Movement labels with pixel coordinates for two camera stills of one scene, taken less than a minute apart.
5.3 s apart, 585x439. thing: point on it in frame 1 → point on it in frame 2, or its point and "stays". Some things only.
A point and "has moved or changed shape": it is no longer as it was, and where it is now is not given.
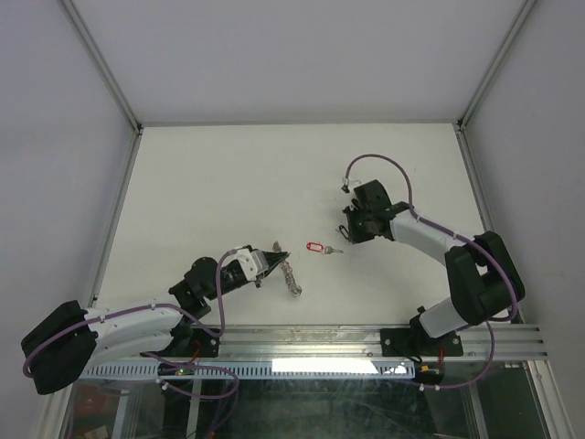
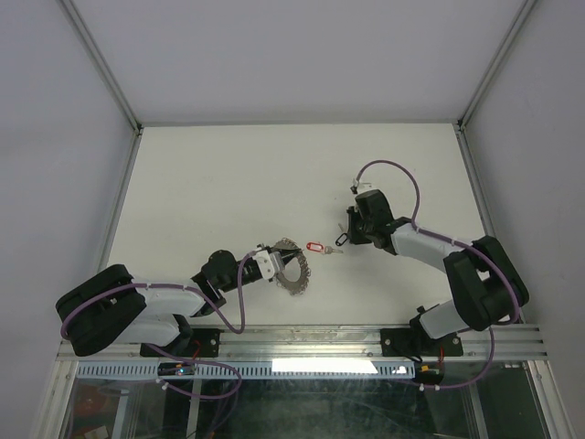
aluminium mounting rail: [483, 342] stays
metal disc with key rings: [294, 287] has moved or changed shape
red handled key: [329, 251] stays
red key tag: [315, 246] stays
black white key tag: [344, 231] has moved or changed shape
